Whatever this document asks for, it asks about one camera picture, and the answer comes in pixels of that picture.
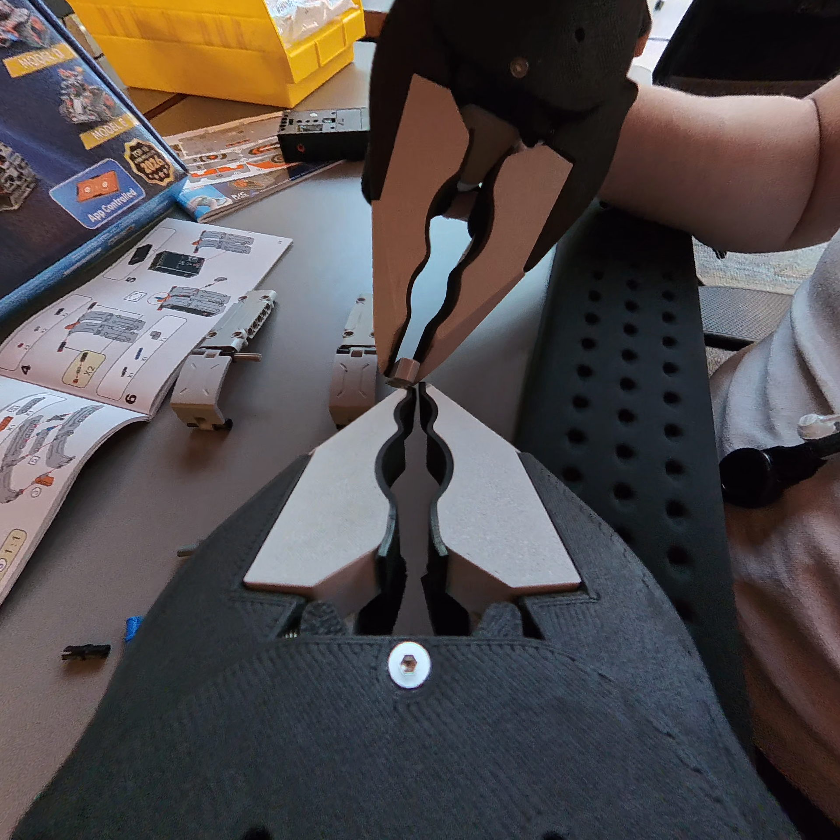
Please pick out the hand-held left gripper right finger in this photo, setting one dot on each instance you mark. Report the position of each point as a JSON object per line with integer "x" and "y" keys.
{"x": 505, "y": 525}

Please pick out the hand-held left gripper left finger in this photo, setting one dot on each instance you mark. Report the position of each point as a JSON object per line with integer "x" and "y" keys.
{"x": 328, "y": 525}

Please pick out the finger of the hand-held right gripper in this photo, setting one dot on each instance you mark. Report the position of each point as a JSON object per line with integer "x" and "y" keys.
{"x": 518, "y": 216}
{"x": 413, "y": 164}

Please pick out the small grey connector block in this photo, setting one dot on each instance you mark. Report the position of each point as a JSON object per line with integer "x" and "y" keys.
{"x": 401, "y": 372}

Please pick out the grey hinged panel with axle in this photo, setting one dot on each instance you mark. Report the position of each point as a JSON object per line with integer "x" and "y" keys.
{"x": 200, "y": 387}

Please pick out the person's right forearm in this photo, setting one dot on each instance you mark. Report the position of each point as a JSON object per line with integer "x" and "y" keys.
{"x": 722, "y": 170}

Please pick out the grey desk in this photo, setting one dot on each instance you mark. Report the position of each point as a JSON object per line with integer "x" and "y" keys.
{"x": 262, "y": 459}

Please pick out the person's right hand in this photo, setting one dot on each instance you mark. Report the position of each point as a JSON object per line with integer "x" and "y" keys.
{"x": 463, "y": 205}

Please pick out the black electronics hub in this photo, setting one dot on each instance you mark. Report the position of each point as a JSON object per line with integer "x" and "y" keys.
{"x": 321, "y": 141}

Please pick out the grey axle connector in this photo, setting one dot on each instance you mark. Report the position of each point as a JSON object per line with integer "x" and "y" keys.
{"x": 187, "y": 550}

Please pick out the open instruction booklet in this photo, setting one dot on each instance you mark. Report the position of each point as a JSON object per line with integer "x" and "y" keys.
{"x": 269, "y": 253}

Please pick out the clear plastic bag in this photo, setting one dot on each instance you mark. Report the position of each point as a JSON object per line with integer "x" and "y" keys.
{"x": 308, "y": 19}

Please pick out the colour cover booklet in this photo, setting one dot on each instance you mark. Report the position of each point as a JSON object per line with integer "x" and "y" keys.
{"x": 229, "y": 170}

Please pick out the black ribbed chair back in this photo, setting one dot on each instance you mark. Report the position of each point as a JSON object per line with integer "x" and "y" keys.
{"x": 741, "y": 46}

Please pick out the blue pin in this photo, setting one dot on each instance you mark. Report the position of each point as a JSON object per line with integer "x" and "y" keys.
{"x": 133, "y": 628}

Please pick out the yellow storage bin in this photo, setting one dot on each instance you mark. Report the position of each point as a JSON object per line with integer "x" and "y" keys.
{"x": 197, "y": 52}

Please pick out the dark grey chair part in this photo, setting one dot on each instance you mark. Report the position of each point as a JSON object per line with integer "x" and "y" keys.
{"x": 741, "y": 315}

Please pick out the black pin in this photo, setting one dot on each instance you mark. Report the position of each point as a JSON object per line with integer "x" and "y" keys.
{"x": 85, "y": 652}

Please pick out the blue robot kit box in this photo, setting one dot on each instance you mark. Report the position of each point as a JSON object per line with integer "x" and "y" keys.
{"x": 65, "y": 164}

